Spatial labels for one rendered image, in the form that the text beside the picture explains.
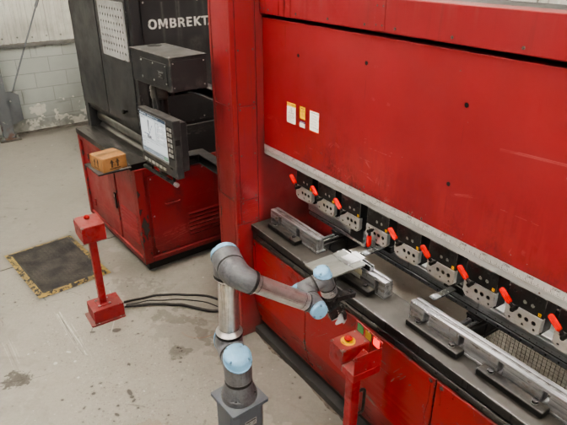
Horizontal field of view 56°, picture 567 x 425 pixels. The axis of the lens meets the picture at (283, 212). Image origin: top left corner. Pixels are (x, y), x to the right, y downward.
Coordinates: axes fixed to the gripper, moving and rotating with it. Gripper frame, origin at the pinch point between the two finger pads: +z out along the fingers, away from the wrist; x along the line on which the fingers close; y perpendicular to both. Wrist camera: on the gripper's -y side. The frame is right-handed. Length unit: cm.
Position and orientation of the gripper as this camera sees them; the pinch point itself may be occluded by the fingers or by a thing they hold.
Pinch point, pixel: (343, 320)
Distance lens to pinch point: 257.7
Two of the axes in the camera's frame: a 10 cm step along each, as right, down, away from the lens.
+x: 5.0, 3.8, -7.8
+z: 3.0, 7.7, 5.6
